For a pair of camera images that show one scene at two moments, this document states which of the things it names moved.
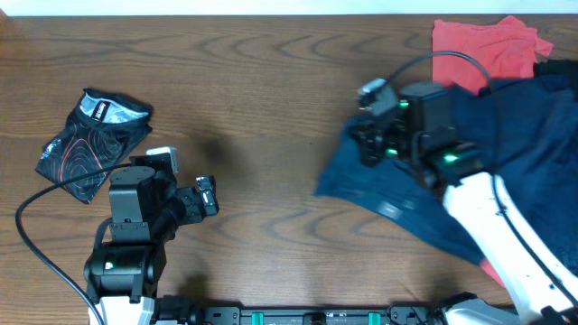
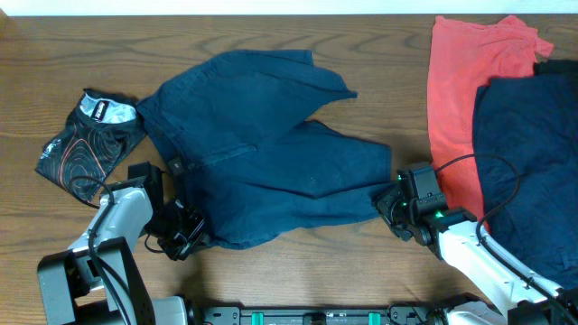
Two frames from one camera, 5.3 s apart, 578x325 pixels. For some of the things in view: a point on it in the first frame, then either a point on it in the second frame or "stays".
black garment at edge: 554,66 stays
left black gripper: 193,211 -> 198,229
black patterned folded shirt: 104,125 stays
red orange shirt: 507,49 stays
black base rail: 345,315 stays
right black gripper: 367,137 -> 382,203
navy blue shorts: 523,132 -> 244,153
